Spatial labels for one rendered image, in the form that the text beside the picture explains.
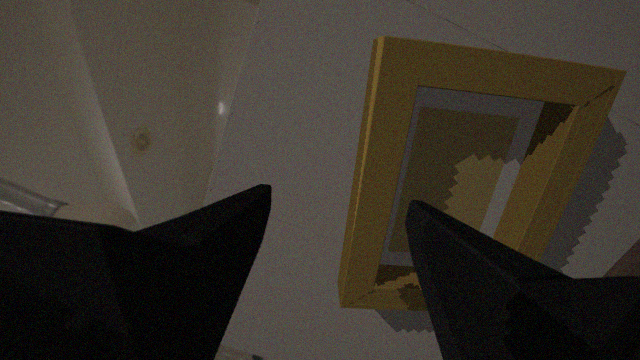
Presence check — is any gold picture frame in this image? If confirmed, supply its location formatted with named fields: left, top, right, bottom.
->
left=338, top=35, right=627, bottom=311

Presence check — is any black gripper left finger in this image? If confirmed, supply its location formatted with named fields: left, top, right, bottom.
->
left=0, top=184, right=271, bottom=360

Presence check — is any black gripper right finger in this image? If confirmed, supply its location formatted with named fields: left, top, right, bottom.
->
left=405, top=200, right=640, bottom=360

